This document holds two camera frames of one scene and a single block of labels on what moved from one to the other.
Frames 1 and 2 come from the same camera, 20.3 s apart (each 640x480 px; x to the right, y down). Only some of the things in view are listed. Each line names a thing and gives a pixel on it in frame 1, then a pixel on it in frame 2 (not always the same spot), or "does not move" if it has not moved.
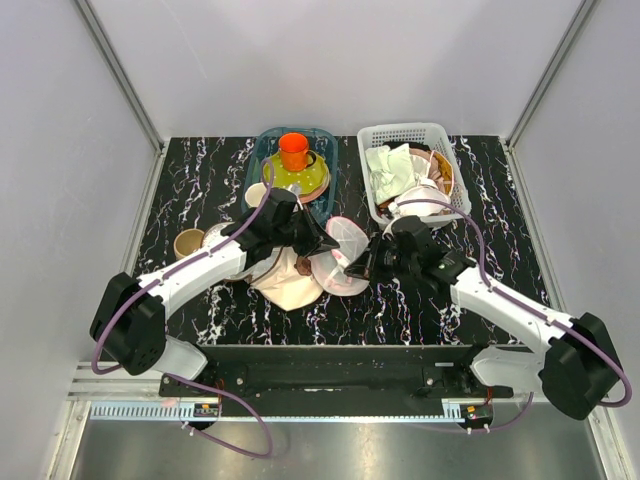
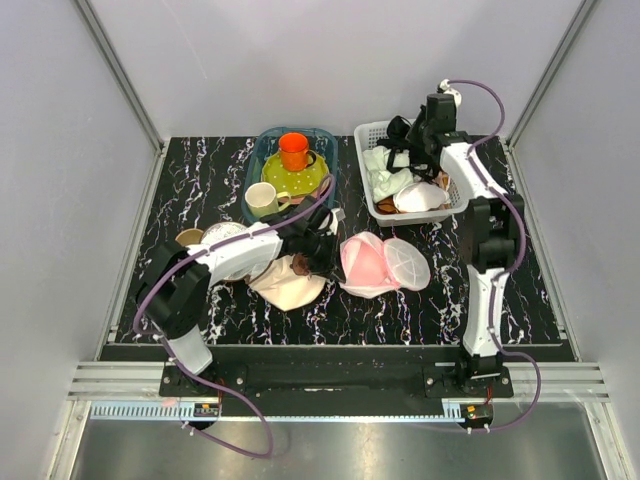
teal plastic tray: [321, 140] does not move
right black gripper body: [392, 262] → [418, 130]
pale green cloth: [391, 170] does not move
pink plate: [313, 195] does not move
